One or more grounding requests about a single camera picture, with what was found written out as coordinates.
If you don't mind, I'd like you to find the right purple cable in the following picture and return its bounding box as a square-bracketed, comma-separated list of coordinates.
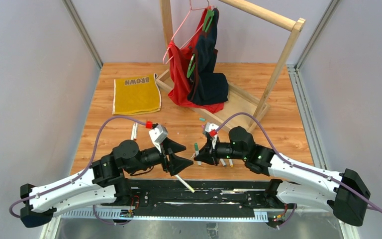
[210, 112, 382, 224]

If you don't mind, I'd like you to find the purple cable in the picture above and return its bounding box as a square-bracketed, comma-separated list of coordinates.
[9, 116, 154, 219]
[210, 112, 382, 224]

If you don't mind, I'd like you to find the pink wire hanger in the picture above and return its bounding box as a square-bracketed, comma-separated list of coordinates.
[160, 0, 210, 65]

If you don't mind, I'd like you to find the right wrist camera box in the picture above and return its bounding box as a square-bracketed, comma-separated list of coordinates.
[203, 122, 219, 149]

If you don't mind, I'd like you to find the white pen green cap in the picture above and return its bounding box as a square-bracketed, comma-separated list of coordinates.
[220, 159, 227, 167]

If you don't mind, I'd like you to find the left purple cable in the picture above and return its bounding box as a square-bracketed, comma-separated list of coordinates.
[9, 116, 154, 219]

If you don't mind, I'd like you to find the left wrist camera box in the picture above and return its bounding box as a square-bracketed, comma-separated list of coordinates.
[149, 124, 168, 145]

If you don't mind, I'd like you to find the white pen yellow cap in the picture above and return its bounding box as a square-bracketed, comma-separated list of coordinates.
[174, 175, 195, 193]

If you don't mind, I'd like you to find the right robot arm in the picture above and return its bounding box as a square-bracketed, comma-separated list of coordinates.
[194, 126, 371, 227]

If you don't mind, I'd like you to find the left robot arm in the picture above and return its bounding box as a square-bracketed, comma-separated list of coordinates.
[20, 138, 193, 228]

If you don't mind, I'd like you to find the green hanger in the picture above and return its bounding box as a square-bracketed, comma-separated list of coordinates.
[187, 8, 214, 78]

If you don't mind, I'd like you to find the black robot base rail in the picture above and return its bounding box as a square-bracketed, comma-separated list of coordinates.
[89, 178, 299, 222]

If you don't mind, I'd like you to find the yellow folded towel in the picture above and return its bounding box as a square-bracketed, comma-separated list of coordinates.
[112, 73, 162, 116]

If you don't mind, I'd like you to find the dark navy garment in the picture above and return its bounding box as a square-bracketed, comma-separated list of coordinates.
[187, 8, 229, 106]

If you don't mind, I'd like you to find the red garment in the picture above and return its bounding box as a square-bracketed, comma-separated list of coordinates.
[168, 7, 225, 114]

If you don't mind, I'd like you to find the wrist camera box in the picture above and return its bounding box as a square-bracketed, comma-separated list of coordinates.
[149, 124, 168, 145]
[203, 122, 219, 149]

